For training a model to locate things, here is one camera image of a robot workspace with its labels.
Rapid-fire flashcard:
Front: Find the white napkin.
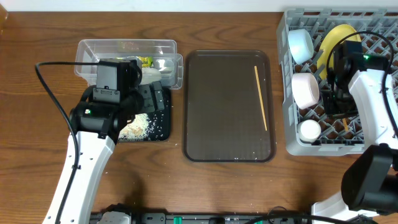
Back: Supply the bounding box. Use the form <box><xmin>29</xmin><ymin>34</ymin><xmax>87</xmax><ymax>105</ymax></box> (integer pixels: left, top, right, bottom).
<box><xmin>141</xmin><ymin>67</ymin><xmax>162</xmax><ymax>85</ymax></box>

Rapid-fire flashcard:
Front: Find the wooden chopstick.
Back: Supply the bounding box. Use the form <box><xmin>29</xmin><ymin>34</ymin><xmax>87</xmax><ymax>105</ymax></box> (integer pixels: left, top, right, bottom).
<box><xmin>342</xmin><ymin>118</ymin><xmax>349</xmax><ymax>132</ymax></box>
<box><xmin>254</xmin><ymin>65</ymin><xmax>267</xmax><ymax>131</ymax></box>

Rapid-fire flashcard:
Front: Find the white bowl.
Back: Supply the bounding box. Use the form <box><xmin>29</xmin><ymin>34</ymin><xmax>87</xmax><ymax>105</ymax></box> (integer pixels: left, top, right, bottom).
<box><xmin>292</xmin><ymin>73</ymin><xmax>320</xmax><ymax>110</ymax></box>

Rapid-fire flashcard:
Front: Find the green snack wrapper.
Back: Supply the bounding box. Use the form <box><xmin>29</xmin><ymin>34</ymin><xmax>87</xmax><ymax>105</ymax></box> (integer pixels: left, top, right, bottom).
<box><xmin>137</xmin><ymin>56</ymin><xmax>154</xmax><ymax>68</ymax></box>

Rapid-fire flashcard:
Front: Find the pale green cup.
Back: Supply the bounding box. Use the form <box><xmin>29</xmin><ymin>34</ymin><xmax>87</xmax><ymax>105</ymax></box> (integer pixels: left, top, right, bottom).
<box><xmin>297</xmin><ymin>119</ymin><xmax>322</xmax><ymax>143</ymax></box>

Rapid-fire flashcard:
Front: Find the light blue bowl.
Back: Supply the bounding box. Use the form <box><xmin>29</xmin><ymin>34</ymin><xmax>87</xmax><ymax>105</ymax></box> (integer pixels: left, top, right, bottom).
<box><xmin>288</xmin><ymin>29</ymin><xmax>314</xmax><ymax>64</ymax></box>

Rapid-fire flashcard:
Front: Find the yellow plate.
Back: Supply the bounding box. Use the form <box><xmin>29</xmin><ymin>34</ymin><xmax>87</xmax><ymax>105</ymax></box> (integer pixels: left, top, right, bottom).
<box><xmin>317</xmin><ymin>24</ymin><xmax>361</xmax><ymax>80</ymax></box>

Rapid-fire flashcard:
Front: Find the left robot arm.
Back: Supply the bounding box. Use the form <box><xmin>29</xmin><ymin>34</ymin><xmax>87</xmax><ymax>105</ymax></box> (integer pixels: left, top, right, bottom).
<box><xmin>35</xmin><ymin>57</ymin><xmax>165</xmax><ymax>223</ymax></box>

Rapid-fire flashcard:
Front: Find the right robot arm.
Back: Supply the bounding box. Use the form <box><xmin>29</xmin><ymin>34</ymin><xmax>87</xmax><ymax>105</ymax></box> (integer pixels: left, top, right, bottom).
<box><xmin>311</xmin><ymin>40</ymin><xmax>397</xmax><ymax>221</ymax></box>

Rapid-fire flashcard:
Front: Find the grey dishwasher rack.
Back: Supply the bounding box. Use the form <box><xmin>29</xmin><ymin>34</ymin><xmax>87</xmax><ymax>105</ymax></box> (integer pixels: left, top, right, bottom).
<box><xmin>276</xmin><ymin>8</ymin><xmax>397</xmax><ymax>156</ymax></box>

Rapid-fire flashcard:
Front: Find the spilled rice food waste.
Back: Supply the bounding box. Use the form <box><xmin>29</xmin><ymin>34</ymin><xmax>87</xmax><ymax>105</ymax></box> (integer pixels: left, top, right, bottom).
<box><xmin>118</xmin><ymin>113</ymin><xmax>169</xmax><ymax>142</ymax></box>

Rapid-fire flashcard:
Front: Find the black plastic tray bin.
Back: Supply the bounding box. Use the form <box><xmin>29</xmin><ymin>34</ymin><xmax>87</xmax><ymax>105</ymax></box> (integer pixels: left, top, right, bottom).
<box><xmin>118</xmin><ymin>86</ymin><xmax>172</xmax><ymax>142</ymax></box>

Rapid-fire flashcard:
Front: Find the clear plastic bin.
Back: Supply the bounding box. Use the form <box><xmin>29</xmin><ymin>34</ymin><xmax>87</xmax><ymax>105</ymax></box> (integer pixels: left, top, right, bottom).
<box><xmin>76</xmin><ymin>39</ymin><xmax>183</xmax><ymax>90</ymax></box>

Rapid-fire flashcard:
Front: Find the dark brown serving tray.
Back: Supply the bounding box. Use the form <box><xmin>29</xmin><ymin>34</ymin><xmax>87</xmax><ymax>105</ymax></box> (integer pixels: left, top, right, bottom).
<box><xmin>183</xmin><ymin>50</ymin><xmax>276</xmax><ymax>162</ymax></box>

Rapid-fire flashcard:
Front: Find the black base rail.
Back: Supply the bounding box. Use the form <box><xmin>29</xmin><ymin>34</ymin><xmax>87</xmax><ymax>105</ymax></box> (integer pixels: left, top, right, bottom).
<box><xmin>90</xmin><ymin>203</ymin><xmax>312</xmax><ymax>224</ymax></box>

